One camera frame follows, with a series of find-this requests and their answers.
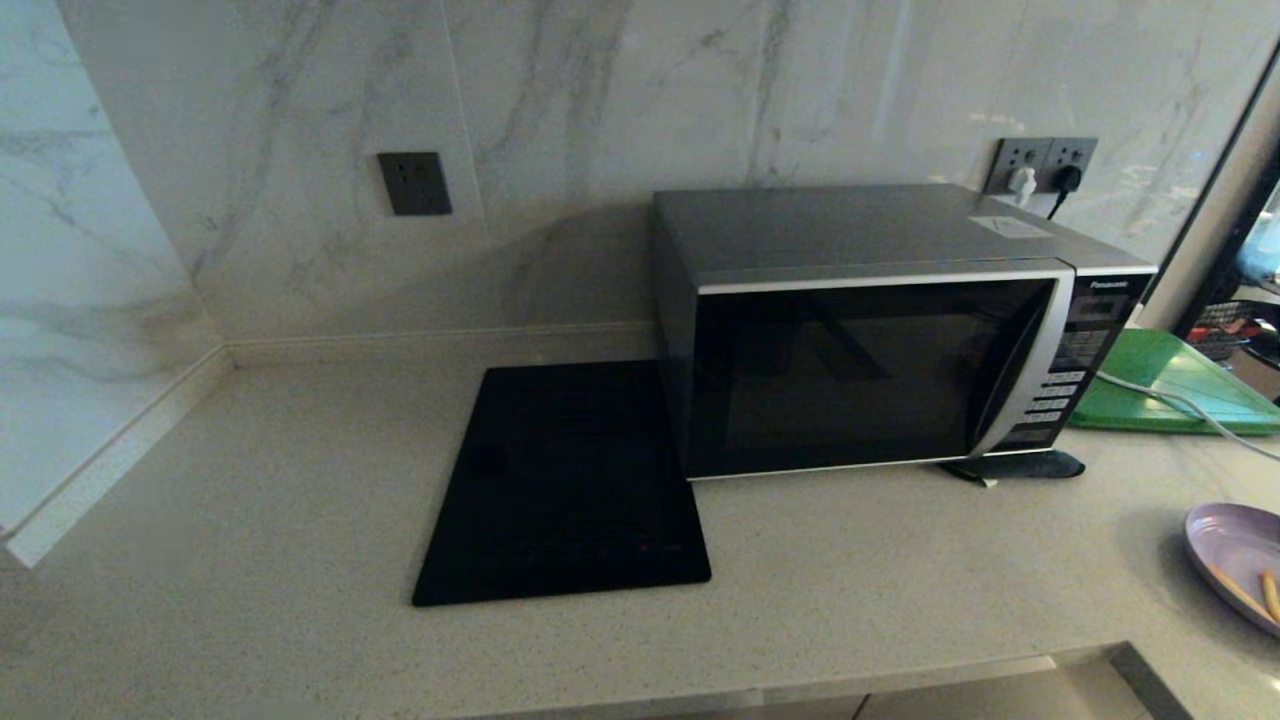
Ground dark double wall socket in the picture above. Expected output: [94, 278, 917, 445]
[983, 137, 1099, 196]

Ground dark single wall socket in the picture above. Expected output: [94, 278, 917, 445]
[377, 152, 453, 217]

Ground white cabinet front panel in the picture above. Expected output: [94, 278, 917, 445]
[855, 662, 1166, 720]

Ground purple plastic plate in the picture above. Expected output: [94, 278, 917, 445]
[1184, 502, 1280, 639]

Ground white power cable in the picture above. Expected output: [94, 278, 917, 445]
[1098, 372, 1280, 463]

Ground silver black microwave oven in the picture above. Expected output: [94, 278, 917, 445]
[653, 184, 1161, 482]

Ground black power plug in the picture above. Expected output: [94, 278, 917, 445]
[1045, 165, 1084, 221]

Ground metal wire basket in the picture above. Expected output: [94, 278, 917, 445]
[1190, 298, 1253, 361]

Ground black foam pad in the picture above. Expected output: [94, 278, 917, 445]
[940, 450, 1087, 489]

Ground green plastic cutting board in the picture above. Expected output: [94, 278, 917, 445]
[1066, 328, 1280, 436]

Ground black glass induction cooktop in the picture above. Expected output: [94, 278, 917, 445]
[410, 360, 713, 608]

